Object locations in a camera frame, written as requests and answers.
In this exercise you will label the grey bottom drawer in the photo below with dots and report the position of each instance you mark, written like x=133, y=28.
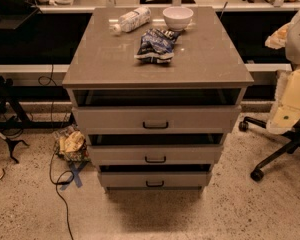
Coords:
x=154, y=180

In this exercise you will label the grey drawer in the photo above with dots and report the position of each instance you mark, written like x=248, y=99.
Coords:
x=154, y=180
x=156, y=120
x=155, y=155

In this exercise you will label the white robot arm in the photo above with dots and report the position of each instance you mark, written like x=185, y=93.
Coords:
x=285, y=112

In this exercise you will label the grey top drawer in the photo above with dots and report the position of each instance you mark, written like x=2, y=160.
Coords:
x=156, y=120

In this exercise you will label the grey drawer cabinet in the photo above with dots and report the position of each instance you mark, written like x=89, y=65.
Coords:
x=206, y=70

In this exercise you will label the grey middle drawer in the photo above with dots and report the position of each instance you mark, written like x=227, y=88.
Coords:
x=155, y=155

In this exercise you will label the blue crumpled chip bag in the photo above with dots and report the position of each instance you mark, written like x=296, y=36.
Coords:
x=157, y=46

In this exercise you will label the colourful snack bag on floor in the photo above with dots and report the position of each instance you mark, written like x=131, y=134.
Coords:
x=70, y=144

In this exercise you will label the blue tape cross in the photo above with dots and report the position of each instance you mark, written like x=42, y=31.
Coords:
x=75, y=168

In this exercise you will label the clear plastic water bottle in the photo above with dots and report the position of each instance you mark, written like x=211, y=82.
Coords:
x=132, y=20

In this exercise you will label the white bowl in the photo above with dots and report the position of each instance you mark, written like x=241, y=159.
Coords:
x=177, y=18

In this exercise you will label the black tripod stand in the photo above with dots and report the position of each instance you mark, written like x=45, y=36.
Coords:
x=11, y=145

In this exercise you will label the black desk frame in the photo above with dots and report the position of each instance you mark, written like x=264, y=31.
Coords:
x=14, y=95

